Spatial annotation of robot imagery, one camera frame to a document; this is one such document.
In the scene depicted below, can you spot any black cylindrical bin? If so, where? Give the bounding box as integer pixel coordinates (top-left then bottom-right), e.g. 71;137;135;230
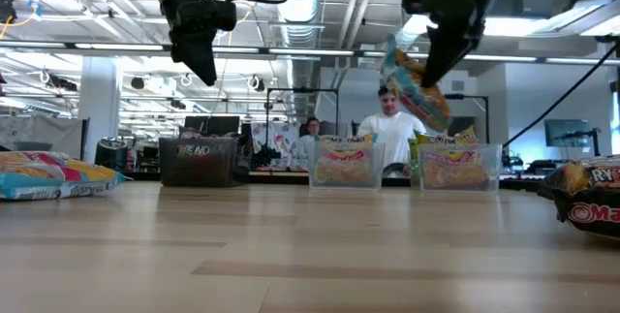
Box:
93;138;130;172

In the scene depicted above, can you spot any black dome camera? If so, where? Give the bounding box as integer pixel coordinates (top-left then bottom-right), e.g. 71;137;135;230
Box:
0;0;18;24

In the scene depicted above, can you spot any ribbed silver air duct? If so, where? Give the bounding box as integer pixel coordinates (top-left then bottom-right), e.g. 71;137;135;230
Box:
268;0;326;114

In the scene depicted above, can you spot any white square column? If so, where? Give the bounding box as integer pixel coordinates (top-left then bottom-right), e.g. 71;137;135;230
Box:
78;55;121;164

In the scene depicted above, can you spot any black flat monitor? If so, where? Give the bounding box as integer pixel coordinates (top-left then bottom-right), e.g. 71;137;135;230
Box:
543;118;593;148

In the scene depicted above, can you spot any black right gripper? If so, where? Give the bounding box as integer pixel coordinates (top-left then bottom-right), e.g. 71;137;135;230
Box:
419;0;500;87

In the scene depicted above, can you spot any grey partition panel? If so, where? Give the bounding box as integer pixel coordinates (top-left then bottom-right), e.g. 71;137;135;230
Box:
0;114;91;160

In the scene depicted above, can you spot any long black arm cable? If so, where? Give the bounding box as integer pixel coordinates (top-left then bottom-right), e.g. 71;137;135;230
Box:
502;41;620;149

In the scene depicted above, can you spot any long white light strip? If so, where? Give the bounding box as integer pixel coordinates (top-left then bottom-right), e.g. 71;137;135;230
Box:
0;39;620;67

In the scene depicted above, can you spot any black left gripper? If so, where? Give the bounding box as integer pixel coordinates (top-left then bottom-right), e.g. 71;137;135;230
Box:
169;16;218;87

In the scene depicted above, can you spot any black computer monitor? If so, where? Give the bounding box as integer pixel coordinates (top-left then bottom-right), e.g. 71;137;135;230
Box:
207;115;241;133
182;115;210;133

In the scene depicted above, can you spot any person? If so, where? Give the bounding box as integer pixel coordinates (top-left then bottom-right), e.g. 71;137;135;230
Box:
295;116;322;160
356;84;428;178

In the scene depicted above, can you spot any clear plastic bin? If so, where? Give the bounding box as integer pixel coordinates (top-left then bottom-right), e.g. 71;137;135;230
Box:
416;141;504;194
307;139;388;192

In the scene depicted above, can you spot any dark translucent plastic bin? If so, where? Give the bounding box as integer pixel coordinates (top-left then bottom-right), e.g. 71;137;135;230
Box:
158;136;251;189

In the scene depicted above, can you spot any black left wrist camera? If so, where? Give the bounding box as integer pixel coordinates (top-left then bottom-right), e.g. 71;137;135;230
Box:
191;0;239;34

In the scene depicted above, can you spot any white floral cloth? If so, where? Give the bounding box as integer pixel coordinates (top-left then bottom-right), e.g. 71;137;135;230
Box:
250;121;297;157

